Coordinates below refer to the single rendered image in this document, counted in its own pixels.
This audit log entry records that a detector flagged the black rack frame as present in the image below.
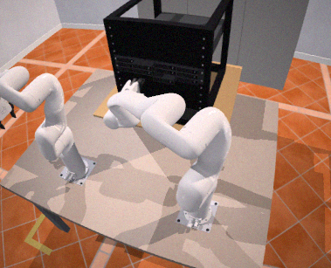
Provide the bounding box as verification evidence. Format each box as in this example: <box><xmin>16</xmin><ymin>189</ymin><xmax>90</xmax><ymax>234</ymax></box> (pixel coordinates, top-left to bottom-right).
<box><xmin>103</xmin><ymin>0</ymin><xmax>233</xmax><ymax>126</ymax></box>

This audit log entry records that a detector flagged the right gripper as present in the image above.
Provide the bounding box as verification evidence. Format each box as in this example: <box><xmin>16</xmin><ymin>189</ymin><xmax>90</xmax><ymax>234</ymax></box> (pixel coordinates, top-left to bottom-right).
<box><xmin>121</xmin><ymin>78</ymin><xmax>146</xmax><ymax>93</ymax></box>

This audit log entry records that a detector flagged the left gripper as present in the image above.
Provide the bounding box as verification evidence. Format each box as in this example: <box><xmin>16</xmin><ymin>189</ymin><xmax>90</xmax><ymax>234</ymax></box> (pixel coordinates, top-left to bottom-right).
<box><xmin>0</xmin><ymin>98</ymin><xmax>17</xmax><ymax>130</ymax></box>

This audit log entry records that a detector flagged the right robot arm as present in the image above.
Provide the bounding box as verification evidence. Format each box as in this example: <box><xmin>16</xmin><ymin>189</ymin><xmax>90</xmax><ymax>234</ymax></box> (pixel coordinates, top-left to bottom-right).
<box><xmin>103</xmin><ymin>91</ymin><xmax>231</xmax><ymax>228</ymax></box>

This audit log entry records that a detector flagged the tan wooden board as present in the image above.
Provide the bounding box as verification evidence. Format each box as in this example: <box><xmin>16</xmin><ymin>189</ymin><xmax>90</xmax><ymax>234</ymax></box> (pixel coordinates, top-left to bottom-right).
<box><xmin>93</xmin><ymin>64</ymin><xmax>242</xmax><ymax>131</ymax></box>

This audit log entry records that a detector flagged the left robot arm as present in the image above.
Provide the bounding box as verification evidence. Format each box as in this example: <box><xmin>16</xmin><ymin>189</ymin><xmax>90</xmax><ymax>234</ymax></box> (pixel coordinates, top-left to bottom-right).
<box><xmin>0</xmin><ymin>66</ymin><xmax>89</xmax><ymax>181</ymax></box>

